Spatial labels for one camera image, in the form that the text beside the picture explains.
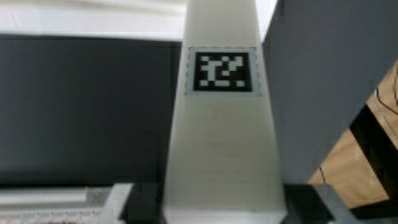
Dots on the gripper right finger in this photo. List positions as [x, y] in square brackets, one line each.
[314, 205]

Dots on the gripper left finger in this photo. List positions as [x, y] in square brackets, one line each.
[131, 204]

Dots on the white leg with tag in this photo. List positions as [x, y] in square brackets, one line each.
[222, 179]

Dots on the white front fence bar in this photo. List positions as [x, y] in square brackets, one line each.
[133, 19]

